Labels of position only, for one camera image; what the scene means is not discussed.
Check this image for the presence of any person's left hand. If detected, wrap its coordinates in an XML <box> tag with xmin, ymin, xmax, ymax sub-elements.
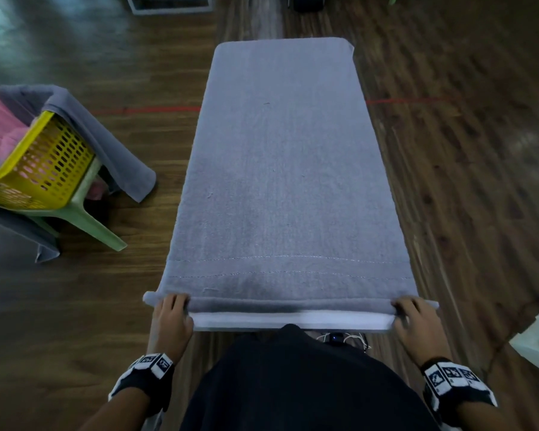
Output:
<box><xmin>147</xmin><ymin>294</ymin><xmax>195</xmax><ymax>362</ymax></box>

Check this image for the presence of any person's right hand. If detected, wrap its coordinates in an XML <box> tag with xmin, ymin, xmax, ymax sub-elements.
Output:
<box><xmin>392</xmin><ymin>297</ymin><xmax>452</xmax><ymax>368</ymax></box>

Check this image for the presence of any large grey towel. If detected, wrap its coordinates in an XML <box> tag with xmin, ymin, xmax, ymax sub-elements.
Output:
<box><xmin>143</xmin><ymin>37</ymin><xmax>439</xmax><ymax>315</ymax></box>

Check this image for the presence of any person's right forearm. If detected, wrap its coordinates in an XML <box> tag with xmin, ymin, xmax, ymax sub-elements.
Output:
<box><xmin>456</xmin><ymin>400</ymin><xmax>520</xmax><ymax>431</ymax></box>

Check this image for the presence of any person's left forearm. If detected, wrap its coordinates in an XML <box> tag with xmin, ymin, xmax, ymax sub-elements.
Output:
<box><xmin>78</xmin><ymin>388</ymin><xmax>151</xmax><ymax>431</ymax></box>

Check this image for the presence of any black marker wrist band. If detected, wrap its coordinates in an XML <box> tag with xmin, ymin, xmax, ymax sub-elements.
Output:
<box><xmin>421</xmin><ymin>358</ymin><xmax>498</xmax><ymax>422</ymax></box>
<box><xmin>109</xmin><ymin>353</ymin><xmax>176</xmax><ymax>417</ymax></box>

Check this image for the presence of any white folding table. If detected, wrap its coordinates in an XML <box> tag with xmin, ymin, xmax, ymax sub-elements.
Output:
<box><xmin>190</xmin><ymin>311</ymin><xmax>397</xmax><ymax>333</ymax></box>

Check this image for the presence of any green plastic chair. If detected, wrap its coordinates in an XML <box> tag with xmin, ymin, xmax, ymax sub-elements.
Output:
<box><xmin>16</xmin><ymin>157</ymin><xmax>128</xmax><ymax>252</ymax></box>

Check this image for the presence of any person's black shirt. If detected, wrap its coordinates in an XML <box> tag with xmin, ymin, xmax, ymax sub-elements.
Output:
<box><xmin>180</xmin><ymin>324</ymin><xmax>439</xmax><ymax>431</ymax></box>

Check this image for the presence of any hanging dark grey towel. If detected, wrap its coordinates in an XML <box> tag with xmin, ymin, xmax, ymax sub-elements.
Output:
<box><xmin>0</xmin><ymin>202</ymin><xmax>61</xmax><ymax>264</ymax></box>

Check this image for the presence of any grey towel draped over basket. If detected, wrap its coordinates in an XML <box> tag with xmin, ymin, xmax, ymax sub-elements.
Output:
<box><xmin>0</xmin><ymin>84</ymin><xmax>157</xmax><ymax>204</ymax></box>

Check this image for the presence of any yellow plastic laundry basket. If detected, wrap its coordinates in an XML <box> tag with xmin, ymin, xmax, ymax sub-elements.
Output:
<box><xmin>0</xmin><ymin>110</ymin><xmax>96</xmax><ymax>210</ymax></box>

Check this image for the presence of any white framed rack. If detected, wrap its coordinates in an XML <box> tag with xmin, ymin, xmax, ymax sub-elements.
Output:
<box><xmin>125</xmin><ymin>0</ymin><xmax>215</xmax><ymax>16</ymax></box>

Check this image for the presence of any black round object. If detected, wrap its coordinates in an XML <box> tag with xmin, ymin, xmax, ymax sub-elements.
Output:
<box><xmin>291</xmin><ymin>0</ymin><xmax>327</xmax><ymax>14</ymax></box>

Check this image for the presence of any black device with white cables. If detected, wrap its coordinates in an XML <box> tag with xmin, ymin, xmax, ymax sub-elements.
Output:
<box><xmin>317</xmin><ymin>332</ymin><xmax>372</xmax><ymax>353</ymax></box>

